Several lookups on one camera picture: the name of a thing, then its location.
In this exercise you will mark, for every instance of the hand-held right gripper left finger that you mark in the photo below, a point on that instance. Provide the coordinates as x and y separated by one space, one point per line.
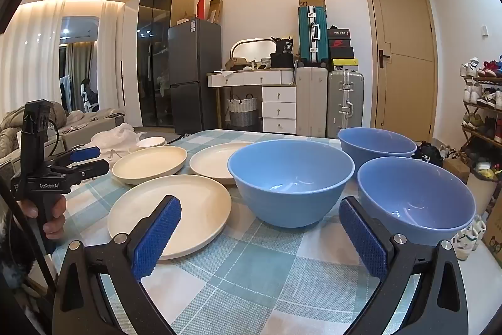
157 237

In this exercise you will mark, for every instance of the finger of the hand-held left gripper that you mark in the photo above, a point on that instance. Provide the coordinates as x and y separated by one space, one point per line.
84 153
92 168

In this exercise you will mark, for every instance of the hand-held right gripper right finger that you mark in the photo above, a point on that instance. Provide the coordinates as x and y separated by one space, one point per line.
362 237

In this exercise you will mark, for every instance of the large cream plate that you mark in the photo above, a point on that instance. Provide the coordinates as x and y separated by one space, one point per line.
151 164
168 215
213 162

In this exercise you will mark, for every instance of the blue bowl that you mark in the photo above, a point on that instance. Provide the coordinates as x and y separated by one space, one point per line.
290 182
415 197
376 144

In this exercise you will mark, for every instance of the person's left hand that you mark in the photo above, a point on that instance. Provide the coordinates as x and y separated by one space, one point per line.
57 219

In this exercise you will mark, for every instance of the puffy beige blanket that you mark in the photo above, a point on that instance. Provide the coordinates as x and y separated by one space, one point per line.
10 131

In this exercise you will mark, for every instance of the beige sofa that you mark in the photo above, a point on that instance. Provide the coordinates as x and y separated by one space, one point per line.
90 123

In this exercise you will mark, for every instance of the white plastic bag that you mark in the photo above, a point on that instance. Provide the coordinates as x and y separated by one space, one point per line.
117 137

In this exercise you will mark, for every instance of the small white dish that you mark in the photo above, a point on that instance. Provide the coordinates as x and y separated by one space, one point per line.
151 140

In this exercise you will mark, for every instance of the teal checkered tablecloth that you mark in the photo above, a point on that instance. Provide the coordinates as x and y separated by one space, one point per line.
243 280

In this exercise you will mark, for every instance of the white green sneaker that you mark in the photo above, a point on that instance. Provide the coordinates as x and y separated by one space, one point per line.
462 240
479 229

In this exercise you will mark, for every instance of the small brown cardboard box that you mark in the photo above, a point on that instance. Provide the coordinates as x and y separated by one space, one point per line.
457 170

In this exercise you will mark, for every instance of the dark glass cabinet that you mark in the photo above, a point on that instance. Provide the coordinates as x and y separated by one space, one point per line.
155 44

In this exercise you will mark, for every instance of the grey refrigerator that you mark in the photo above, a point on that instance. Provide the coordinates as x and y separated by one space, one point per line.
194 76

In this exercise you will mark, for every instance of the silver suitcase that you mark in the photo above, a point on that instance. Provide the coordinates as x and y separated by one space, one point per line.
345 103

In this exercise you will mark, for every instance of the beige suitcase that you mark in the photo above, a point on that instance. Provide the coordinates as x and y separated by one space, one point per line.
311 99

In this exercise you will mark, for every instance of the woven laundry basket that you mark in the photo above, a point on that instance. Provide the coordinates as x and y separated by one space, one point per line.
242 111

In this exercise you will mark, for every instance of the white vanity desk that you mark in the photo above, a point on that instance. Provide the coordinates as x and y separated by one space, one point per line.
278 107

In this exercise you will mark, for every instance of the yellow and black shoe box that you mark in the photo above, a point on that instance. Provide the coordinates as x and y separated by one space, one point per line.
345 65

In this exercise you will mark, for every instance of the brown open box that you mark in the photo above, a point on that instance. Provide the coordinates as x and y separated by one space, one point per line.
235 64

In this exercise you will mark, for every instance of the shelved shoes collection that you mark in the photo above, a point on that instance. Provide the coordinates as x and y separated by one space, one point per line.
480 95

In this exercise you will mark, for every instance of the plain black shoe box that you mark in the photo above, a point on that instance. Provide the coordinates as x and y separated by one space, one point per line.
341 53

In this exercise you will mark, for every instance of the wooden door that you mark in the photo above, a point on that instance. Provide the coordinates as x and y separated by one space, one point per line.
404 56

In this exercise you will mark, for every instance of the tall cardboard box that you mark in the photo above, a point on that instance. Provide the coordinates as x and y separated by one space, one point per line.
215 11

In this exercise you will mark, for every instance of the black storage box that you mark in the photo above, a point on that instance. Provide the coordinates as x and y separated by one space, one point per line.
282 61

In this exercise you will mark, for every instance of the red and black shoe box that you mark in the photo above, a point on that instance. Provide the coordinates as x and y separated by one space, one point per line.
340 42

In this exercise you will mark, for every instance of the oval mirror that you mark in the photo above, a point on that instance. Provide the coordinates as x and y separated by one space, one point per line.
253 47

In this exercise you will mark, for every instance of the flat black shoe box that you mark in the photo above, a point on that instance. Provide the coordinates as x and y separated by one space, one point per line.
339 32

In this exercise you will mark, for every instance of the teal suitcase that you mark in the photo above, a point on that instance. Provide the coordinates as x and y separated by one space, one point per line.
311 36

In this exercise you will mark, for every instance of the black gift bag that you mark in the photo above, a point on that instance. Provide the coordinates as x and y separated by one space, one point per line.
285 44

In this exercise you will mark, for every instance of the open cardboard box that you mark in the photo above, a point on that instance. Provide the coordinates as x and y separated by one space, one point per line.
311 0

